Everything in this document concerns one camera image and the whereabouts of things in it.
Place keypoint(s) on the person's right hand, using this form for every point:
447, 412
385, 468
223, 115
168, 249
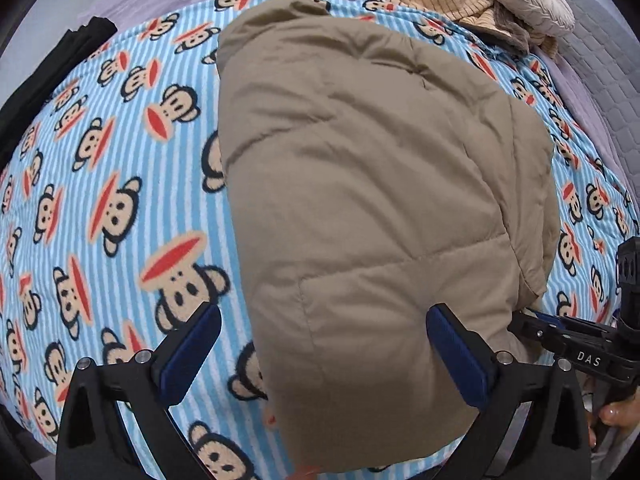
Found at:
617, 415

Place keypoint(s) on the brown fuzzy cloth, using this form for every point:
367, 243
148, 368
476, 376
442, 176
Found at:
512, 35

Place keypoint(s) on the black cloth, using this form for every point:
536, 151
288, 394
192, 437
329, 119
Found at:
45, 80

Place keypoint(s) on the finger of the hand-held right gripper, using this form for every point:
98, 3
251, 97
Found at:
540, 327

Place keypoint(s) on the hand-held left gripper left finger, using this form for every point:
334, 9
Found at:
192, 355

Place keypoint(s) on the khaki puffer jacket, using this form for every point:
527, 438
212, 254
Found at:
370, 185

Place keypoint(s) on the grey quilted mattress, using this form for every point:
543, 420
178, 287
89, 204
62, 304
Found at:
610, 60

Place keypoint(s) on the beige striped knit garment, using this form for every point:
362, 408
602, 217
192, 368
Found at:
450, 0

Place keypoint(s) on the striped monkey print blanket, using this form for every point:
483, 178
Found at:
125, 160

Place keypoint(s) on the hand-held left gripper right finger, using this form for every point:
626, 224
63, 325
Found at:
460, 355

